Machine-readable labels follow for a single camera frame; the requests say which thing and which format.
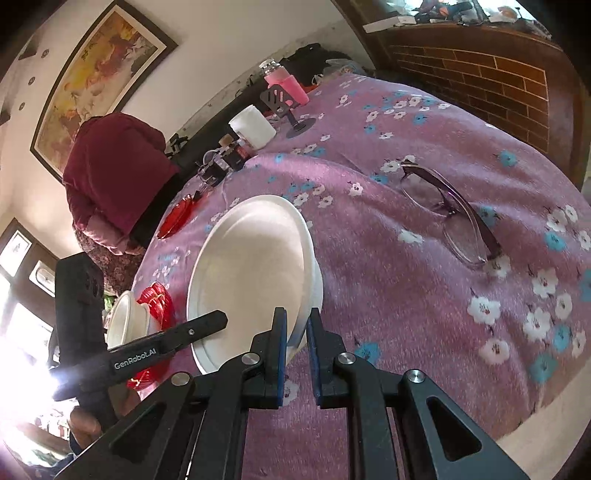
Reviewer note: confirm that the pink thermos bottle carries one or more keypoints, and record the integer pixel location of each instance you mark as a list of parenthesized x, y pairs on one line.
[(288, 85)]

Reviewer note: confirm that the framed wall painting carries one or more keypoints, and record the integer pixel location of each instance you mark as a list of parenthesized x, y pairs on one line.
[(92, 78)]

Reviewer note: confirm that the white flat box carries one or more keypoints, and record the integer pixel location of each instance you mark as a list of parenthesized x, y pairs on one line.
[(388, 24)]

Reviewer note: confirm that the small red glass plate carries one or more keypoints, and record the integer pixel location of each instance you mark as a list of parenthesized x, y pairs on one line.
[(175, 217)]

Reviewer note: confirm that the large red scalloped glass plate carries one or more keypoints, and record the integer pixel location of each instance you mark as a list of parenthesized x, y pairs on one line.
[(143, 376)]

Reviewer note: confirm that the clutter of small tools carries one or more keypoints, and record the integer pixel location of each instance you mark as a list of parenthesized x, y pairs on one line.
[(461, 11)]

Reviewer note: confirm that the black sofa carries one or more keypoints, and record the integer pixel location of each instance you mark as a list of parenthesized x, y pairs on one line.
[(217, 120)]

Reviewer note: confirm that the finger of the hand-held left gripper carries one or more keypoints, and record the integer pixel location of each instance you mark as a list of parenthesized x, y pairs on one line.
[(198, 327)]

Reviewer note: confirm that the purple framed eyeglasses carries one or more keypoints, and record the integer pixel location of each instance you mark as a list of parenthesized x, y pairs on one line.
[(466, 221)]

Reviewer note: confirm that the person's left hand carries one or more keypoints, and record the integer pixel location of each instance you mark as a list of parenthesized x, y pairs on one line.
[(83, 429)]

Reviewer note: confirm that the medium red scalloped glass plate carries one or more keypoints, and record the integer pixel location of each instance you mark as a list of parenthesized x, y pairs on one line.
[(159, 300)]

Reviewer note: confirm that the clear round container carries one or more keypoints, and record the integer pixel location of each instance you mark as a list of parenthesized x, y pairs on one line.
[(207, 159)]

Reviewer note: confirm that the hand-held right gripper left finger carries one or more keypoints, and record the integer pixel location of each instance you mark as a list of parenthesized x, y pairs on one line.
[(280, 369)]

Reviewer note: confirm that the dark framed window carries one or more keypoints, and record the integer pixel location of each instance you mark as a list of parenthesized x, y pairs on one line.
[(18, 258)]

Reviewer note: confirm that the white plastic jar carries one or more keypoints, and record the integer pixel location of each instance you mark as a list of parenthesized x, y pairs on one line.
[(254, 127)]

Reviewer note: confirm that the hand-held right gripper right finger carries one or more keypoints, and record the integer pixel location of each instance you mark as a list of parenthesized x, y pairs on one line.
[(315, 364)]

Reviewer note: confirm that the cream ribbed plastic bowl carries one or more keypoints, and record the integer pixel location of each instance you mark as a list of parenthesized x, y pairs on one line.
[(122, 323)]

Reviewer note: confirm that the dark wooden cabinet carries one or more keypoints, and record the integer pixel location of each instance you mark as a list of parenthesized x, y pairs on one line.
[(461, 69)]

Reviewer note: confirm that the black phone stand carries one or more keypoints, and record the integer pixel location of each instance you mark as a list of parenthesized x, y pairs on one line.
[(277, 99)]

